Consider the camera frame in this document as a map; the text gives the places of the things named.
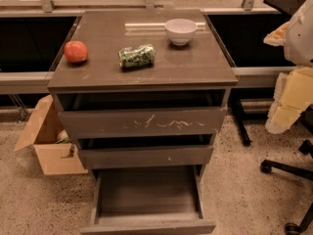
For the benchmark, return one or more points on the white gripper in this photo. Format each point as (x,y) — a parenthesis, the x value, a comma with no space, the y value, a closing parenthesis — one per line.
(300,38)

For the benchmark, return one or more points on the green crushed can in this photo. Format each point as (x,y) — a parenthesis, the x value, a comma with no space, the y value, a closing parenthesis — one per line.
(137,56)

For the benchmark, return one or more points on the grey top drawer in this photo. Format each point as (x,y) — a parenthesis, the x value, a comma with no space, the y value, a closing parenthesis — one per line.
(146,122)

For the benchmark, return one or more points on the grey drawer cabinet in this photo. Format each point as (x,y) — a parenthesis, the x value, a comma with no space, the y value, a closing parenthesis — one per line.
(196,75)

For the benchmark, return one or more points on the grey middle drawer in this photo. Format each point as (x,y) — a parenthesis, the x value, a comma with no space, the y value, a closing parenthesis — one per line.
(145,157)

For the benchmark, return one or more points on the grey open bottom drawer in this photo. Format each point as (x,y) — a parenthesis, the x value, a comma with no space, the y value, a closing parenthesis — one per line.
(148,201)

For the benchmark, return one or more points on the black side table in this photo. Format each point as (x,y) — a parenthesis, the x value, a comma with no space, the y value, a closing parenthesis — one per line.
(286,7)

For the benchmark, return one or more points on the white bowl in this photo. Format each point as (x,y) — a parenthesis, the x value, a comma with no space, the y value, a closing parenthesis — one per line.
(180,31)

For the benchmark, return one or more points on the red apple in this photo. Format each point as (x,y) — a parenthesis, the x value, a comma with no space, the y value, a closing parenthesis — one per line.
(76,52)

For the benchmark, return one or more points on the cardboard box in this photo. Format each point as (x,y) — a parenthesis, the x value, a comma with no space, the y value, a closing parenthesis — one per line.
(43,132)

